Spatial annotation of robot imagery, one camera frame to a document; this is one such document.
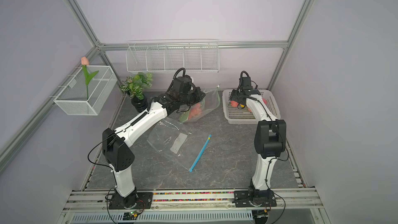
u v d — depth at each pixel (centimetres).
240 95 71
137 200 72
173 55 99
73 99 74
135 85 87
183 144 91
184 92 64
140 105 103
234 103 107
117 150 46
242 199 75
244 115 105
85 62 79
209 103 76
